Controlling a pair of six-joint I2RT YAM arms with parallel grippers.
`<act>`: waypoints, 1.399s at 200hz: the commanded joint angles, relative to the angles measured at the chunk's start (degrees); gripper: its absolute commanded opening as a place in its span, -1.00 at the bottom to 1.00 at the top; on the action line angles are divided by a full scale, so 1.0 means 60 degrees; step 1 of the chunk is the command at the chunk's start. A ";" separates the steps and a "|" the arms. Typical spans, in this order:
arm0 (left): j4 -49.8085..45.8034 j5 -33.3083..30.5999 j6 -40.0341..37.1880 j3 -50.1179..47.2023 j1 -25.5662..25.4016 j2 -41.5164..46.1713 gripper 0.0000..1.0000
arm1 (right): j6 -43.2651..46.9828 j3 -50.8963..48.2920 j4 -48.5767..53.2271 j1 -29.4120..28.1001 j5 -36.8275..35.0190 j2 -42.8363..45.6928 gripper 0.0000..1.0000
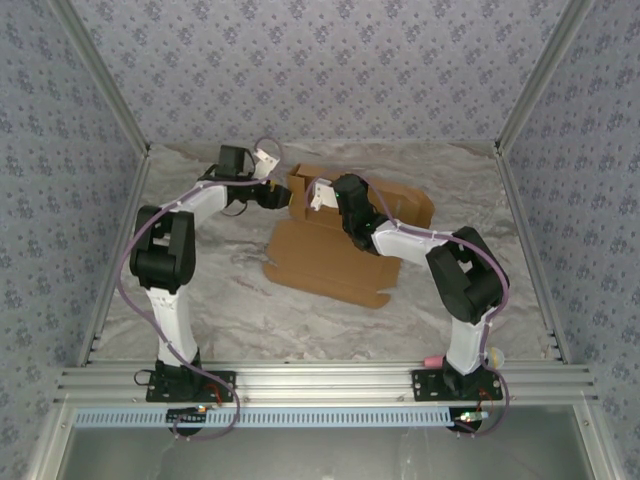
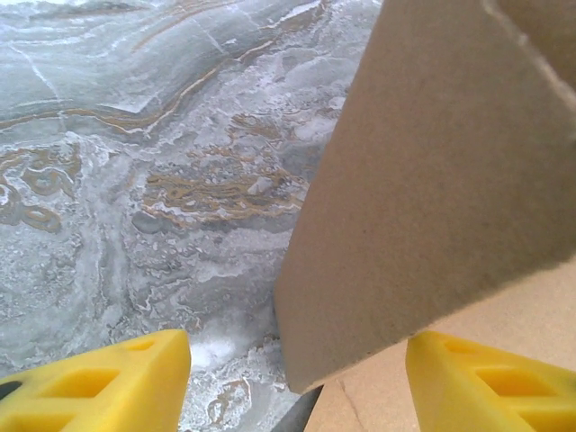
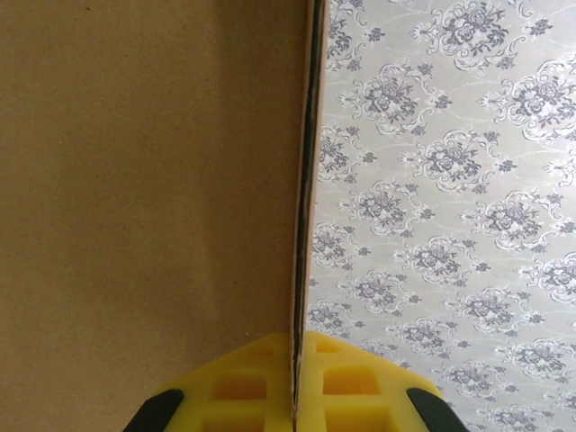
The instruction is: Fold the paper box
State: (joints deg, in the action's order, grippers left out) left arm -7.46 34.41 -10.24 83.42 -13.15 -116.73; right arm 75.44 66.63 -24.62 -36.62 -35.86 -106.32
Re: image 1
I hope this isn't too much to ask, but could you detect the brown cardboard box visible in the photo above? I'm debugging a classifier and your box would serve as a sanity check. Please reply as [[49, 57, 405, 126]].
[[263, 162, 435, 309]]

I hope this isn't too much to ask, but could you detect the pink toy microphone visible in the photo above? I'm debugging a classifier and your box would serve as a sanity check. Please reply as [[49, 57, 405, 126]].
[[423, 347, 505, 370]]

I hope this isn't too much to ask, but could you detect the small controller board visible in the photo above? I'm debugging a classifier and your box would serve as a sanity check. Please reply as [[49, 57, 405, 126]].
[[452, 408, 490, 432]]

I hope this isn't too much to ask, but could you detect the steel bottom panel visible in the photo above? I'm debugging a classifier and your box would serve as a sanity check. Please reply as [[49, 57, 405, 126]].
[[54, 424, 601, 480]]

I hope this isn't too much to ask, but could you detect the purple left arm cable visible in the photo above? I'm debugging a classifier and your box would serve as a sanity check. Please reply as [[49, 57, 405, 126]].
[[114, 137, 284, 444]]

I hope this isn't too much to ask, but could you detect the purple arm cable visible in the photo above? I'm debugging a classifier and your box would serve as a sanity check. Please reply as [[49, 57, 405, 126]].
[[114, 137, 284, 444], [305, 169, 512, 439]]

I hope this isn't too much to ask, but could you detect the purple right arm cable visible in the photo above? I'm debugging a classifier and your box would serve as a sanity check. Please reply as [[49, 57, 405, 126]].
[[305, 169, 512, 439]]

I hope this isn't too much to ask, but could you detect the aluminium side rail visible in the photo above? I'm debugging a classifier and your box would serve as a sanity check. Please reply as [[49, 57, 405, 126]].
[[76, 149, 154, 369], [493, 149, 572, 365]]

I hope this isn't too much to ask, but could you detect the aluminium frame post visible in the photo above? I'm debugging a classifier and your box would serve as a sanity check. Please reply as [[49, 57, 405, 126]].
[[493, 0, 597, 159], [48, 0, 153, 159]]

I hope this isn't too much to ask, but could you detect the aluminium mounting rail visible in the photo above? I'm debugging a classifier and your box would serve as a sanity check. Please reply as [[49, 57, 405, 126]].
[[53, 363, 599, 405]]

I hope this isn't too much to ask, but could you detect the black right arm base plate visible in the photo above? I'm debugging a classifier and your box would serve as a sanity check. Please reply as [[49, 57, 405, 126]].
[[410, 368, 504, 403]]

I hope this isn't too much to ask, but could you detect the blue-grey slotted cable duct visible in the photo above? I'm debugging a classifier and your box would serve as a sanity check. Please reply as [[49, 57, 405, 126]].
[[73, 407, 485, 430]]

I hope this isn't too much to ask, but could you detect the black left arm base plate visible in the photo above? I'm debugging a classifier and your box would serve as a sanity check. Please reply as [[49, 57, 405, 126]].
[[144, 368, 238, 404]]

